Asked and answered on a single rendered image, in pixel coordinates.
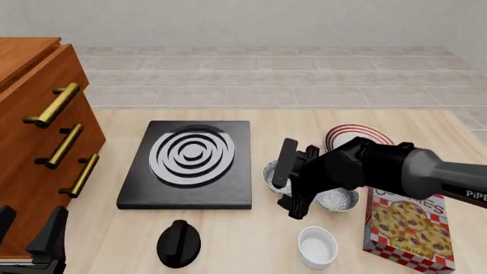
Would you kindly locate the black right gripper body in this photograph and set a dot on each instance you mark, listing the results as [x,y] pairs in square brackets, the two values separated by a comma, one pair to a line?
[317,177]

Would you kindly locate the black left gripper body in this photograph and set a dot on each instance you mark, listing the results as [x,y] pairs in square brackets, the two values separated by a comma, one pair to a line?
[26,265]

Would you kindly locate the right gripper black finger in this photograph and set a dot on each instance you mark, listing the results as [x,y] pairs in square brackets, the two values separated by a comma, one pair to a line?
[310,152]
[298,207]

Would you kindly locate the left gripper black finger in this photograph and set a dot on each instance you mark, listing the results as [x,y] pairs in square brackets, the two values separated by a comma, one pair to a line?
[49,234]
[7,222]

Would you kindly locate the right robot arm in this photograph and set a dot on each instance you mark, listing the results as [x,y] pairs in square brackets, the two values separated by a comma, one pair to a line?
[426,171]

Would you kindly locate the patterned black bowl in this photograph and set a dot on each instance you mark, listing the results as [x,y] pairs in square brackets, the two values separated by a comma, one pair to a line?
[270,174]
[338,201]

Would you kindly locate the white plate with red rings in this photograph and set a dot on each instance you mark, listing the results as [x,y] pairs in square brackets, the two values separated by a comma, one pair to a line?
[342,134]

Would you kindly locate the flat black stove plate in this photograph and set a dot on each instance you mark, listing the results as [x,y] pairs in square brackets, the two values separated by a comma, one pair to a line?
[228,185]

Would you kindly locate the small white ramekin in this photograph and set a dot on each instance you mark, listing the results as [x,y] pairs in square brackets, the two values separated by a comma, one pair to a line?
[317,248]

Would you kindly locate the printed cookie box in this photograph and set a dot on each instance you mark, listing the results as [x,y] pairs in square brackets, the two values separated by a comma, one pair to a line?
[411,228]

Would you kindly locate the round black stove knob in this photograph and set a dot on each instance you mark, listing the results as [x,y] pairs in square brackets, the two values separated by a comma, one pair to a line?
[179,242]

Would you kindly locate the wooden cabinet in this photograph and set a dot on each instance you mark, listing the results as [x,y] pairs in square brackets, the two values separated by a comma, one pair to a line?
[15,57]

